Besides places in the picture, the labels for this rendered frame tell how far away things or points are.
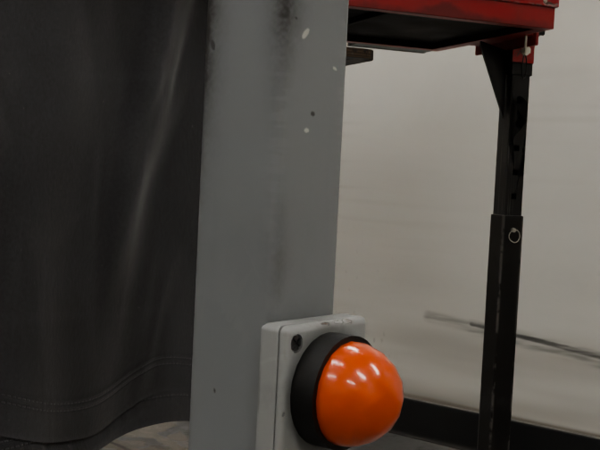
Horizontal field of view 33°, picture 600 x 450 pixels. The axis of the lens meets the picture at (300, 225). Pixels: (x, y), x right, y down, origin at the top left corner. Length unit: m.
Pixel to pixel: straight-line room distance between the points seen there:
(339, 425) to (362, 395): 0.01
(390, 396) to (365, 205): 2.61
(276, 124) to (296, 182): 0.02
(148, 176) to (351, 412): 0.40
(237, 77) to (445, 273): 2.46
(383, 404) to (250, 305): 0.06
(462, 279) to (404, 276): 0.19
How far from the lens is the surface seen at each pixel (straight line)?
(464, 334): 2.80
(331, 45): 0.39
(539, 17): 1.96
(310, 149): 0.38
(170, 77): 0.73
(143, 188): 0.72
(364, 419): 0.36
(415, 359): 2.89
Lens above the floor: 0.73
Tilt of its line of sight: 3 degrees down
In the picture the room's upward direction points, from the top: 3 degrees clockwise
